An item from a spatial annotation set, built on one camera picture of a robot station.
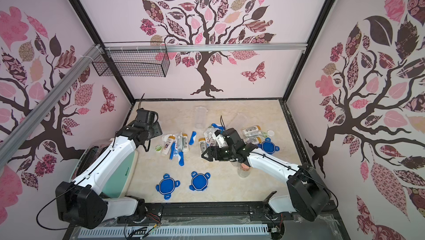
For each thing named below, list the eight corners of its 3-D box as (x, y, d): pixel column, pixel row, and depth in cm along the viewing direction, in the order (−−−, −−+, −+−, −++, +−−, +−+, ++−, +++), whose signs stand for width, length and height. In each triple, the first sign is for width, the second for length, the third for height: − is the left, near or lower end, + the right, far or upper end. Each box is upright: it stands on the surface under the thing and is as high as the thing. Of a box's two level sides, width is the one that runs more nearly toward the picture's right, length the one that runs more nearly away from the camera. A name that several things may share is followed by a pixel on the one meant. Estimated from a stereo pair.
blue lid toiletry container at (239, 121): (230, 126, 106) (230, 121, 102) (236, 117, 112) (236, 111, 108) (242, 132, 104) (243, 127, 99) (248, 121, 109) (249, 116, 105)
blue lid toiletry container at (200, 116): (193, 130, 106) (193, 125, 102) (196, 110, 117) (195, 105, 113) (207, 130, 106) (206, 125, 102) (207, 110, 117) (207, 105, 113)
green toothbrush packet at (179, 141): (177, 151, 94) (176, 149, 93) (177, 135, 102) (177, 133, 100) (182, 150, 95) (182, 149, 93) (182, 134, 102) (182, 132, 100)
